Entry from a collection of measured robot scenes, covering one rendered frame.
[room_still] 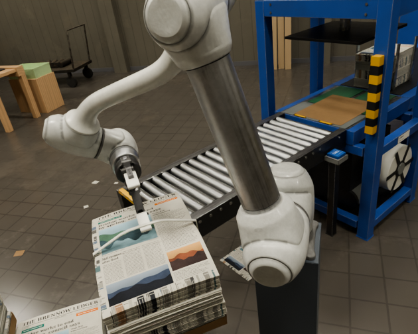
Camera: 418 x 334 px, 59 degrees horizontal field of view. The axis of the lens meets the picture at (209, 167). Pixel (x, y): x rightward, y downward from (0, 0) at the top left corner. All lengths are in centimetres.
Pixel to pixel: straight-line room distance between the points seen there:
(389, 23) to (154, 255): 169
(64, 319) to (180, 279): 62
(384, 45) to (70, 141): 167
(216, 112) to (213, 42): 15
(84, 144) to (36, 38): 825
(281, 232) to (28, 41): 892
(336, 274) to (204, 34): 206
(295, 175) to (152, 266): 46
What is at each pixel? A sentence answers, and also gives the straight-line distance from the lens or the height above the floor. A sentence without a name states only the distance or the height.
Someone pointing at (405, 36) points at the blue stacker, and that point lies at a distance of 478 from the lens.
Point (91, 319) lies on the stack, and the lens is 141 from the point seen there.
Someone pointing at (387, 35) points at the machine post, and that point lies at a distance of 222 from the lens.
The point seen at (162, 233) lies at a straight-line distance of 104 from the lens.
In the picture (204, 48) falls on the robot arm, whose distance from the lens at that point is 75.
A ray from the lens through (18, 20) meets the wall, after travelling 952.
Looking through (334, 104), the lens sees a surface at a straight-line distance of 288.
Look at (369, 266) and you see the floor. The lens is 265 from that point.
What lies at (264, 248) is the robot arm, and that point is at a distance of 90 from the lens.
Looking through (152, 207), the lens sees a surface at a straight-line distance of 116.
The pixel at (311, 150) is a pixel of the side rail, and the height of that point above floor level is 80.
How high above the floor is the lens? 183
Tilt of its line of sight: 29 degrees down
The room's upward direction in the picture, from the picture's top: 8 degrees counter-clockwise
